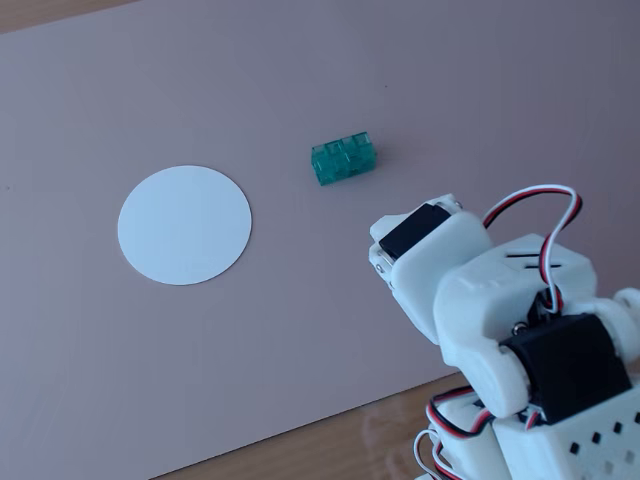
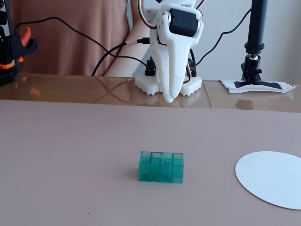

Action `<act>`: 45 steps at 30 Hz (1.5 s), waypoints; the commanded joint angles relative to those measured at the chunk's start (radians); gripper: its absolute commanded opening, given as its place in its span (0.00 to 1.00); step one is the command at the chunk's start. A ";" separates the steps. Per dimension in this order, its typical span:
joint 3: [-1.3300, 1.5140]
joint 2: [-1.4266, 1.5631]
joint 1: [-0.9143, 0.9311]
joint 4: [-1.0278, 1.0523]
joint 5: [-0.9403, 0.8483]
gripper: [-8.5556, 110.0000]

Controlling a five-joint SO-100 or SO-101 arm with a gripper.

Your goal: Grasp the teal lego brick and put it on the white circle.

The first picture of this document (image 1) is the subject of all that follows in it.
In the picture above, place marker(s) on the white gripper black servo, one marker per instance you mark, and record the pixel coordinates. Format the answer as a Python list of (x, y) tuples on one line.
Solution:
[(406, 234)]

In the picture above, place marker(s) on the teal lego brick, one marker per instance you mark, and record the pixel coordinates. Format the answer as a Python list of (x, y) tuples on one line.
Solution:
[(342, 160)]

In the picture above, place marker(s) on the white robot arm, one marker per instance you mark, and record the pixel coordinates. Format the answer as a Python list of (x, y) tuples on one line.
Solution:
[(480, 310)]

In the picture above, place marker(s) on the white paper circle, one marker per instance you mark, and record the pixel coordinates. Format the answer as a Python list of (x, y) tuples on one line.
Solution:
[(185, 225)]

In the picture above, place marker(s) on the pink table mat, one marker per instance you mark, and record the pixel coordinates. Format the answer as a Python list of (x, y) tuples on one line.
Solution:
[(300, 75)]

